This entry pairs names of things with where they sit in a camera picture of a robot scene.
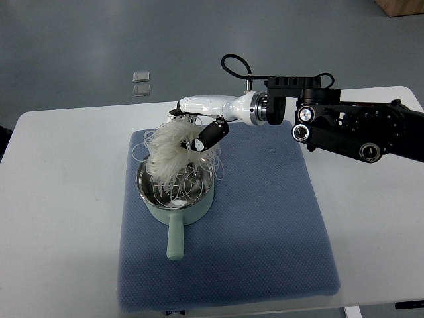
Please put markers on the black object bottom right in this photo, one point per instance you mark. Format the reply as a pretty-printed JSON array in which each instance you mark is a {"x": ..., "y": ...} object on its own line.
[{"x": 417, "y": 304}]

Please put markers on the lower metal floor plate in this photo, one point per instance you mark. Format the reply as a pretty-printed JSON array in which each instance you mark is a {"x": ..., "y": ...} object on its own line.
[{"x": 141, "y": 90}]

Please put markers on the metal floor plate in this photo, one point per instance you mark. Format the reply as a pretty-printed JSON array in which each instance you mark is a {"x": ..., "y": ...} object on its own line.
[
  {"x": 141, "y": 90},
  {"x": 141, "y": 76}
]

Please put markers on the upper metal floor plate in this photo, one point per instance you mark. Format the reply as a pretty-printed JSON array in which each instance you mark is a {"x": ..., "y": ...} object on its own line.
[{"x": 141, "y": 76}]

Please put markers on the mint green pot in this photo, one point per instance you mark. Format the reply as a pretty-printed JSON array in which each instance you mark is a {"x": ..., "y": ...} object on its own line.
[{"x": 175, "y": 205}]

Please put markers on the blue quilted mat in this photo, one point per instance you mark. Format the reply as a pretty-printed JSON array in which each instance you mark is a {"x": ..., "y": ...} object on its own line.
[{"x": 263, "y": 238}]

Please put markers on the brown cardboard box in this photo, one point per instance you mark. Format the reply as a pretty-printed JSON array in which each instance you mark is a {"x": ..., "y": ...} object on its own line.
[{"x": 399, "y": 8}]

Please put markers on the dark object left edge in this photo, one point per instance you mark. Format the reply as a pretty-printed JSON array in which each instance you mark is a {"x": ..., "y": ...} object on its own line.
[{"x": 5, "y": 136}]

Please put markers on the white vermicelli bundle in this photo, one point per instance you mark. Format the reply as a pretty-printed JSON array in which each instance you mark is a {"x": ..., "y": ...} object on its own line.
[{"x": 183, "y": 159}]

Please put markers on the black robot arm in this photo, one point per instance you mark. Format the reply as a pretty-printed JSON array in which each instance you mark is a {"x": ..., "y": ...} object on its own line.
[{"x": 363, "y": 131}]

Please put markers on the white table leg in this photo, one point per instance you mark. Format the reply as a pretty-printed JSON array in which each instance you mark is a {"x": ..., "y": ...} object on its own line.
[{"x": 352, "y": 312}]

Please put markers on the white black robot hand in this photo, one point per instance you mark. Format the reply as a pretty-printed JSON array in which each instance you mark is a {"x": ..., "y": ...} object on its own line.
[{"x": 247, "y": 108}]

